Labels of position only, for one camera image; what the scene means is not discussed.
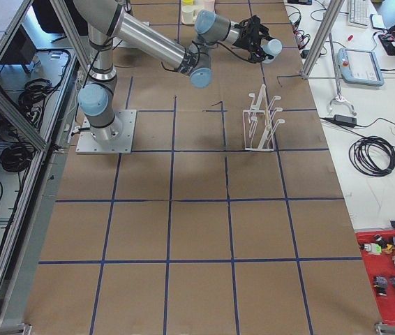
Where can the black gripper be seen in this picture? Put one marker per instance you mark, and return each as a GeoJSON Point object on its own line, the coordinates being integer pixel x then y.
{"type": "Point", "coordinates": [246, 39]}

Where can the light blue plastic cup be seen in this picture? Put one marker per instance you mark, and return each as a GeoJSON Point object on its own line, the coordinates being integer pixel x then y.
{"type": "Point", "coordinates": [272, 48]}

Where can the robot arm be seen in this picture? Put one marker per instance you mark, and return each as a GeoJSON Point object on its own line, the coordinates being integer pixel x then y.
{"type": "Point", "coordinates": [108, 20]}

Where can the pink plastic cup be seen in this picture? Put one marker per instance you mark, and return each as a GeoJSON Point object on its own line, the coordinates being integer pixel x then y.
{"type": "Point", "coordinates": [209, 5]}

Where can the pale green plastic cup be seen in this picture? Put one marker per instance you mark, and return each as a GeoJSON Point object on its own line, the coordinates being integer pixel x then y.
{"type": "Point", "coordinates": [189, 14]}

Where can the yellow plastic cup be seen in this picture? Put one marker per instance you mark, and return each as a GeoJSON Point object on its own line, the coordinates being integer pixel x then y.
{"type": "Point", "coordinates": [187, 2]}

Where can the reacher grabber tool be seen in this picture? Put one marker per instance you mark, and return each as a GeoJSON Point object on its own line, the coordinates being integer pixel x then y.
{"type": "Point", "coordinates": [339, 99]}

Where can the blue teach pendant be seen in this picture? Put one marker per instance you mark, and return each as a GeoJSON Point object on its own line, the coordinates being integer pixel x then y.
{"type": "Point", "coordinates": [360, 67]}

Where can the white keyboard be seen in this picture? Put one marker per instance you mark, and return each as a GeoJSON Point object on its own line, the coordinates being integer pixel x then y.
{"type": "Point", "coordinates": [357, 13]}

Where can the black power adapter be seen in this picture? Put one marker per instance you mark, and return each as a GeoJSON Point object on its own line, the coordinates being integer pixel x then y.
{"type": "Point", "coordinates": [342, 120]}

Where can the aluminium frame post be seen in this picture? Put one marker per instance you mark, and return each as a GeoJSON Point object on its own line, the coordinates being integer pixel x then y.
{"type": "Point", "coordinates": [318, 42]}

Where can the white wire cup rack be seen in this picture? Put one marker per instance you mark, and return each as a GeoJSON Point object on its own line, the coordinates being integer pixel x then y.
{"type": "Point", "coordinates": [259, 124]}

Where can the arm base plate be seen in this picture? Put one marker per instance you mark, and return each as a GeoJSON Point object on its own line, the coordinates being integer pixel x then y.
{"type": "Point", "coordinates": [114, 139]}

